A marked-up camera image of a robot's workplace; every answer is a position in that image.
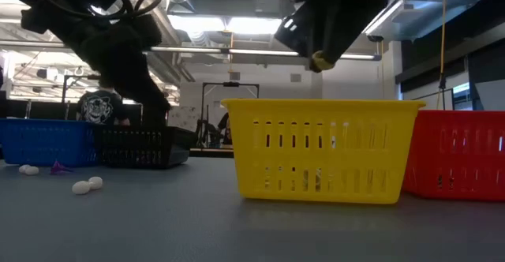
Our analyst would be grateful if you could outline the purple witch hat toy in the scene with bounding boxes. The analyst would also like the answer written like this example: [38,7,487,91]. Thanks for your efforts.
[49,159,74,176]

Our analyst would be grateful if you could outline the black plastic basket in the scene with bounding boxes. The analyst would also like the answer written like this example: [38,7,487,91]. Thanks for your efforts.
[93,125,198,170]

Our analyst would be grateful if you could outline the black stand frame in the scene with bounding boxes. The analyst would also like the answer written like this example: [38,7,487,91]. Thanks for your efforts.
[200,80,260,149]

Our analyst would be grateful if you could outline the blue plastic basket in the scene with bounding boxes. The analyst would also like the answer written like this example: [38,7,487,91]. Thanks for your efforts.
[0,118,99,167]

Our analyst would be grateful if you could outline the yellow plastic basket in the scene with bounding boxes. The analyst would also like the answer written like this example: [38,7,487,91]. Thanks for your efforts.
[220,98,427,205]

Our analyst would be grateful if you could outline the red plastic basket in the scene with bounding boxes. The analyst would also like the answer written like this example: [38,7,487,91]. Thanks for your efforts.
[402,110,505,203]

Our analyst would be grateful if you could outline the white ventilation hood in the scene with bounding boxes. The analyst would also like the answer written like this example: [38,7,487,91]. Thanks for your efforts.
[365,0,484,43]

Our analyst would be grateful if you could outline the yellow hanging cord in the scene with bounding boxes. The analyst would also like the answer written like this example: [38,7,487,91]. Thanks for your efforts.
[435,0,449,111]

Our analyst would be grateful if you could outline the ceiling tube light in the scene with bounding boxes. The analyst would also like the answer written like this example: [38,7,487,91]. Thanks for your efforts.
[149,45,382,62]

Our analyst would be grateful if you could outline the cream skull toy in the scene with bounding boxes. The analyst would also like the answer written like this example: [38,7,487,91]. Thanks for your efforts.
[309,50,337,74]

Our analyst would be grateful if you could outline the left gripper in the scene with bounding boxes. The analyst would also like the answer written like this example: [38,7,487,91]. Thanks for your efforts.
[73,15,173,127]

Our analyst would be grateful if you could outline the grey ceiling box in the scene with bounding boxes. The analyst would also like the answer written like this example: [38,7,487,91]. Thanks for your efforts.
[255,0,282,17]

